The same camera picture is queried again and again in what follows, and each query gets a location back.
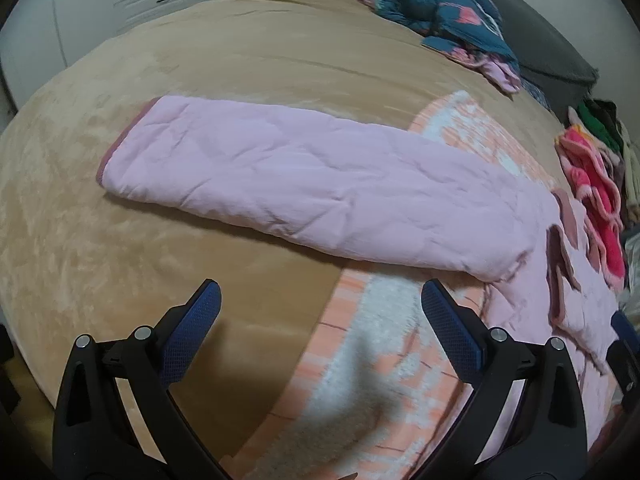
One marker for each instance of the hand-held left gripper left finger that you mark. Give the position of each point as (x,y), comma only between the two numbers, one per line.
(193,325)

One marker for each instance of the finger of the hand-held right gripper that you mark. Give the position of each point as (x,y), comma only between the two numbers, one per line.
(622,324)

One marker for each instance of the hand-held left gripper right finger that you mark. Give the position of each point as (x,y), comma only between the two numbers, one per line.
(450,330)

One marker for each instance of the pink quilted coat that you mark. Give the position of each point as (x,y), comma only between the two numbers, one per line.
(300,180)

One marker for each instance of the stack of folded clothes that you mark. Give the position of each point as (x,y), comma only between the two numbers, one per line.
(597,120)

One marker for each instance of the orange plaid blanket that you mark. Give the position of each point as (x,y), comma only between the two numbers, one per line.
(400,385)

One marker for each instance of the hot pink fleece garment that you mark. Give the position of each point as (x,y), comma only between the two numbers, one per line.
(600,195)

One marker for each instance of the tan bed blanket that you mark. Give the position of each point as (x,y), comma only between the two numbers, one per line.
(200,60)

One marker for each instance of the grey headboard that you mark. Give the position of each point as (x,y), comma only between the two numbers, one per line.
(550,45)

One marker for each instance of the teal patterned garment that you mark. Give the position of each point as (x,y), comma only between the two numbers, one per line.
(450,5)

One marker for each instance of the white wardrobe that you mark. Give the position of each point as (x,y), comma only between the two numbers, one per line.
(100,0)

